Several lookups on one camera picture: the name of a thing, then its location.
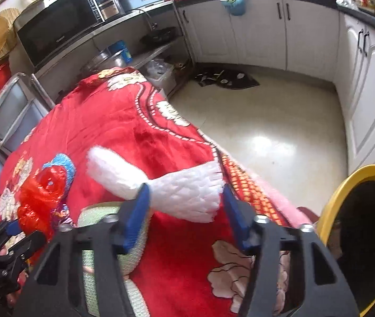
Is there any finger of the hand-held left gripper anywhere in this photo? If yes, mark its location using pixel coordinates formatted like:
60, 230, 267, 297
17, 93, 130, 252
0, 232, 47, 272
0, 219, 23, 255

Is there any purple snack packet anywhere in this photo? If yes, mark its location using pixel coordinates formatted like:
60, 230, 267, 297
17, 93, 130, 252
51, 201, 74, 230

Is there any grey power cable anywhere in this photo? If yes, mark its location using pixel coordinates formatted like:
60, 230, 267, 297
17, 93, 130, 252
126, 7, 158, 31

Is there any red floral printed blanket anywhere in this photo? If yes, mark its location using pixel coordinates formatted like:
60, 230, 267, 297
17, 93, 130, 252
0, 67, 310, 317

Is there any yellow round waste bin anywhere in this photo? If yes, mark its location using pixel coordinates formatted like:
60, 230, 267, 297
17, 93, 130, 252
316, 164, 375, 317

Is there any clear plastic container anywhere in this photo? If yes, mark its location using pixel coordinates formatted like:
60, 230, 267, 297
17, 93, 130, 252
141, 59, 178, 96

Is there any black floor mat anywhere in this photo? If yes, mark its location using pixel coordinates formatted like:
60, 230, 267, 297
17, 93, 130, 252
192, 68, 261, 90

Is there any grey plastic drawer unit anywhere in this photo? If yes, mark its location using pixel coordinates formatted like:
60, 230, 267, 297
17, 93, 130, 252
0, 73, 56, 205

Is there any white knitted cloth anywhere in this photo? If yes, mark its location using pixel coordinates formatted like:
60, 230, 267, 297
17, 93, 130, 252
86, 146, 224, 223

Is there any black frying pan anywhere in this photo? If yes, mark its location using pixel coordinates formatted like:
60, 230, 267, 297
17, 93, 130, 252
140, 26, 178, 48

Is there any steel bowl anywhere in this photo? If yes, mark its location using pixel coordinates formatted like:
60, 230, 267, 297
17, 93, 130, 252
80, 49, 127, 73

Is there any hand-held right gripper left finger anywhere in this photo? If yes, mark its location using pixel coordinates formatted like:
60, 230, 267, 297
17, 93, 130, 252
12, 183, 152, 317

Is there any stainless steel shelf rack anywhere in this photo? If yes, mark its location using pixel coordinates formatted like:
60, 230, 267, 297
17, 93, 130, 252
14, 0, 195, 106

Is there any blue hanging bag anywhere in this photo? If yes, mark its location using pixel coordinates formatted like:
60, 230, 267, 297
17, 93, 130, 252
221, 0, 247, 16

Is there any crumpled silver bag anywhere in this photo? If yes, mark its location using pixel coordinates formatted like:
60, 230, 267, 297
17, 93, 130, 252
336, 0, 360, 10

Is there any blue can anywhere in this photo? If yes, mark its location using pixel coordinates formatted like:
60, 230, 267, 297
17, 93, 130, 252
108, 40, 133, 65

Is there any black microwave oven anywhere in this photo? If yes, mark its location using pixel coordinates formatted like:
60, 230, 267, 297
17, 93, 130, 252
14, 0, 104, 70

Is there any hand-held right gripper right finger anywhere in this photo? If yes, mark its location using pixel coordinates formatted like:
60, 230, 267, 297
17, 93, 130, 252
222, 184, 361, 317

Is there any red plastic bag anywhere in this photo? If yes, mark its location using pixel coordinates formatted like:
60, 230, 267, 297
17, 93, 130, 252
17, 165, 67, 235

